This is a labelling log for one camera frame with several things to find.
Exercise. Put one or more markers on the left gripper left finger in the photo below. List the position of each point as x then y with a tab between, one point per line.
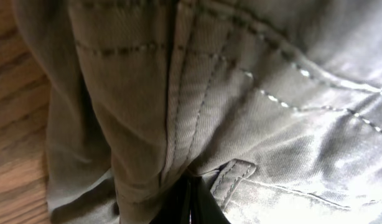
176	208

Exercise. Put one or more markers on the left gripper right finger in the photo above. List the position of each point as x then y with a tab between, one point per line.
203	207

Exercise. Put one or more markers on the grey shorts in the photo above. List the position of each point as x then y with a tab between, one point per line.
275	104

